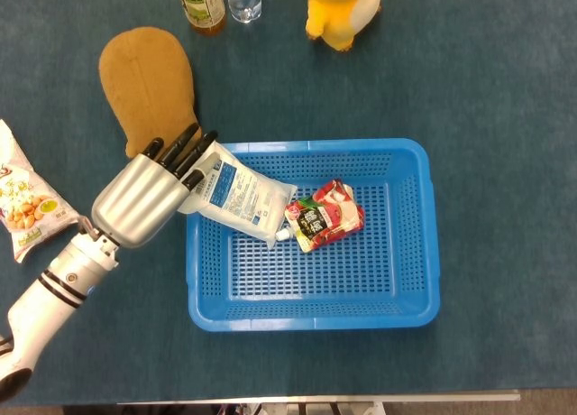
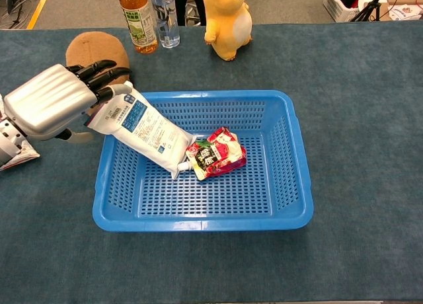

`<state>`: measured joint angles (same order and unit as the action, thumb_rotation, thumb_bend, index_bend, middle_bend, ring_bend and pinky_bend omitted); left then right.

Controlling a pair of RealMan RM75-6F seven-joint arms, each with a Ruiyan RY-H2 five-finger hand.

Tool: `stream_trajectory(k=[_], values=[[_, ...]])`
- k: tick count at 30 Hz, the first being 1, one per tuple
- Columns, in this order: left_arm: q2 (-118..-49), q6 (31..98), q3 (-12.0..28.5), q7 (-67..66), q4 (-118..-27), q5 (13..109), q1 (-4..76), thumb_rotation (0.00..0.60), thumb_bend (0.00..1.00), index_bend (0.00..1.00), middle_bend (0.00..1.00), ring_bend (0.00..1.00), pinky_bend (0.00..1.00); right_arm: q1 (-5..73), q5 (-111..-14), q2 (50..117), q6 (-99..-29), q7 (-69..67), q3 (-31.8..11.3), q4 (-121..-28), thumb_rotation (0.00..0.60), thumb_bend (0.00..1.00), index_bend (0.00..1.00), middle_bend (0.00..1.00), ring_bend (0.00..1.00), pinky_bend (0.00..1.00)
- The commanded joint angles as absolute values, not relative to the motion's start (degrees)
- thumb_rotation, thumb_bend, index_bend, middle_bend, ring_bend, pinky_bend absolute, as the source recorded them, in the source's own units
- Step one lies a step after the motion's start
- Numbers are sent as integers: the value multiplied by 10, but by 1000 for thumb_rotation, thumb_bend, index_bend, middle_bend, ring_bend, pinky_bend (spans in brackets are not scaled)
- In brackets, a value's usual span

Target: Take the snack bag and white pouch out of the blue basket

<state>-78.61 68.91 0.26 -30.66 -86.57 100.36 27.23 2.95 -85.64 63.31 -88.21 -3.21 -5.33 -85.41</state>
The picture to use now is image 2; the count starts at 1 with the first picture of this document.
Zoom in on white plastic storage basket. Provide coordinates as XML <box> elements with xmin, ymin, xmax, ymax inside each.
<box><xmin>323</xmin><ymin>0</ymin><xmax>388</xmax><ymax>23</ymax></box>

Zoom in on clear water bottle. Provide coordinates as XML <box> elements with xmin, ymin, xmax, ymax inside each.
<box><xmin>149</xmin><ymin>0</ymin><xmax>181</xmax><ymax>50</ymax></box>

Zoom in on teal table cloth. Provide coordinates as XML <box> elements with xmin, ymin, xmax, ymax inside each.
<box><xmin>0</xmin><ymin>19</ymin><xmax>423</xmax><ymax>301</ymax></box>

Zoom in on red jelly drink pouch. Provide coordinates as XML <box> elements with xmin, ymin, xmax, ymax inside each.
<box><xmin>178</xmin><ymin>126</ymin><xmax>247</xmax><ymax>181</ymax></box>

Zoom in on white green snack bag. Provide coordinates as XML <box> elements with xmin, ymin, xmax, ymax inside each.
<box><xmin>0</xmin><ymin>141</ymin><xmax>41</xmax><ymax>172</ymax></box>

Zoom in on amber tea bottle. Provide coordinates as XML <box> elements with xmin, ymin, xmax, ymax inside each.
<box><xmin>118</xmin><ymin>0</ymin><xmax>159</xmax><ymax>55</ymax></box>

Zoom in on white blue refill pouch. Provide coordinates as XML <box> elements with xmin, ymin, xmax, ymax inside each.
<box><xmin>86</xmin><ymin>82</ymin><xmax>196</xmax><ymax>180</ymax></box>

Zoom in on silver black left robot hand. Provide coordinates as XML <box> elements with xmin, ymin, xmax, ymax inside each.
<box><xmin>2</xmin><ymin>59</ymin><xmax>134</xmax><ymax>144</ymax></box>

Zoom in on black tripod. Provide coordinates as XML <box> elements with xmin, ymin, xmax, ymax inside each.
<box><xmin>350</xmin><ymin>0</ymin><xmax>388</xmax><ymax>22</ymax></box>

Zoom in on blue plastic perforated basket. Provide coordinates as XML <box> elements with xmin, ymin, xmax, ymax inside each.
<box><xmin>92</xmin><ymin>89</ymin><xmax>315</xmax><ymax>233</ymax></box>

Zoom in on yellow floor tape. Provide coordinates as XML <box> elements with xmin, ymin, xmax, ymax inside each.
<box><xmin>26</xmin><ymin>0</ymin><xmax>54</xmax><ymax>30</ymax></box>

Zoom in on black floor cables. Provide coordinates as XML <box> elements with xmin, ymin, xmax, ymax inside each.
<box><xmin>0</xmin><ymin>0</ymin><xmax>44</xmax><ymax>30</ymax></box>

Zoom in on cardboard box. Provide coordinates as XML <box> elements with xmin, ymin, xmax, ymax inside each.
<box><xmin>379</xmin><ymin>0</ymin><xmax>423</xmax><ymax>21</ymax></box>

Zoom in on yellow plush dinosaur toy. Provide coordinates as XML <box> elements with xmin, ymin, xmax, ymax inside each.
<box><xmin>202</xmin><ymin>0</ymin><xmax>254</xmax><ymax>62</ymax></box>

